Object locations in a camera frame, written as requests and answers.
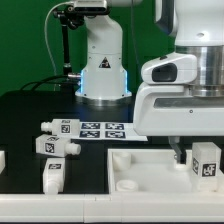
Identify black cables on table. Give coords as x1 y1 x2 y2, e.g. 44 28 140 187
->
19 74 83 93

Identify grey camera on stand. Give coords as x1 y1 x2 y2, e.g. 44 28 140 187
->
68 0 108 14

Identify white sheet with tags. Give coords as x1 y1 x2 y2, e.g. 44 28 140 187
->
79 122 147 141

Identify white left obstacle wall piece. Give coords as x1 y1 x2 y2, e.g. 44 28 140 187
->
0 151 5 174

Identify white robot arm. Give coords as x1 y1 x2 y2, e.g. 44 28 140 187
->
75 0 224 163

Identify white front obstacle wall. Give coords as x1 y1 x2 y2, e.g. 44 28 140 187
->
0 193 224 223

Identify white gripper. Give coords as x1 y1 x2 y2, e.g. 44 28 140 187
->
133 53 224 164

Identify white square tabletop tray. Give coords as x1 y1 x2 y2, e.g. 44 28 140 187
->
108 149 224 194

